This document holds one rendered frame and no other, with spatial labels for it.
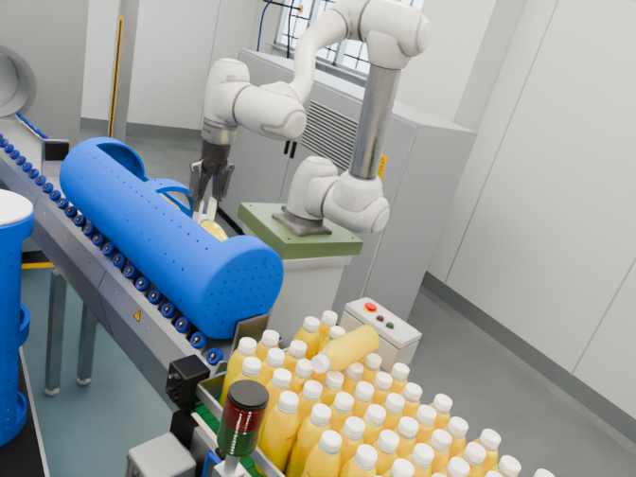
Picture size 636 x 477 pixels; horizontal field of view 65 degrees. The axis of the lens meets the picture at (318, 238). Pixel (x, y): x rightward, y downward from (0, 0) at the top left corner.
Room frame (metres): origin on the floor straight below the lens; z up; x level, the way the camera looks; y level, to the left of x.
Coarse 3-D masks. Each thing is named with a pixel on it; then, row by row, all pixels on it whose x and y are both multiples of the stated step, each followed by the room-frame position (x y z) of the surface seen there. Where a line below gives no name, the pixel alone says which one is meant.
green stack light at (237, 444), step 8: (224, 424) 0.58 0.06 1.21; (224, 432) 0.58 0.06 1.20; (232, 432) 0.57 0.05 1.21; (256, 432) 0.58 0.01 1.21; (224, 440) 0.57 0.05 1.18; (232, 440) 0.57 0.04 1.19; (240, 440) 0.57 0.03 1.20; (248, 440) 0.58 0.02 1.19; (256, 440) 0.59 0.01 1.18; (224, 448) 0.57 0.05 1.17; (232, 448) 0.57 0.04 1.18; (240, 448) 0.57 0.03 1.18; (248, 448) 0.58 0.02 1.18; (240, 456) 0.57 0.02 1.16
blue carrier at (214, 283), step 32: (64, 160) 1.59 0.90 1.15; (96, 160) 1.53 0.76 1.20; (128, 160) 1.77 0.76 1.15; (64, 192) 1.57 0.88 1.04; (96, 192) 1.43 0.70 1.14; (128, 192) 1.37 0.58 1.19; (160, 192) 1.38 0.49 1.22; (96, 224) 1.42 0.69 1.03; (128, 224) 1.29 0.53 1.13; (160, 224) 1.23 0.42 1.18; (192, 224) 1.22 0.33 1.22; (128, 256) 1.29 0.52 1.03; (160, 256) 1.17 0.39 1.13; (192, 256) 1.12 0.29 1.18; (224, 256) 1.10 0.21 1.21; (256, 256) 1.17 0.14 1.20; (160, 288) 1.17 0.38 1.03; (192, 288) 1.07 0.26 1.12; (224, 288) 1.10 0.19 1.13; (256, 288) 1.19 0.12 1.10; (192, 320) 1.07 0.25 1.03; (224, 320) 1.12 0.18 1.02
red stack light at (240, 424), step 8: (224, 408) 0.59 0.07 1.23; (232, 408) 0.57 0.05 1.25; (264, 408) 0.59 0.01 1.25; (224, 416) 0.58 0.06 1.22; (232, 416) 0.57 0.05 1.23; (240, 416) 0.57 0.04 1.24; (248, 416) 0.57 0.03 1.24; (256, 416) 0.58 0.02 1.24; (264, 416) 0.60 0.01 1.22; (232, 424) 0.57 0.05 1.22; (240, 424) 0.57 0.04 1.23; (248, 424) 0.57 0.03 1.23; (256, 424) 0.58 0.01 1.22; (240, 432) 0.57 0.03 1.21; (248, 432) 0.57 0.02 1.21
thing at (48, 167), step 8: (48, 144) 1.92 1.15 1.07; (56, 144) 1.94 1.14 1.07; (64, 144) 1.97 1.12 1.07; (48, 152) 1.92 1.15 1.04; (56, 152) 1.94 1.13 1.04; (64, 152) 1.97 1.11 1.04; (48, 160) 1.92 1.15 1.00; (56, 160) 1.94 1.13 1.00; (48, 168) 1.93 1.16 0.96; (56, 168) 1.96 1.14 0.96
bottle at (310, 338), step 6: (300, 330) 1.11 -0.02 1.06; (306, 330) 1.10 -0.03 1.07; (312, 330) 1.11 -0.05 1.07; (294, 336) 1.12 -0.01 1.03; (300, 336) 1.10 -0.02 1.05; (306, 336) 1.10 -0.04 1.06; (312, 336) 1.10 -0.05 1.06; (318, 336) 1.11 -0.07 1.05; (306, 342) 1.09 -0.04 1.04; (312, 342) 1.09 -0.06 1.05; (318, 342) 1.11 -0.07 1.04; (312, 348) 1.09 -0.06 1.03; (306, 354) 1.09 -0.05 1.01; (312, 354) 1.10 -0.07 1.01
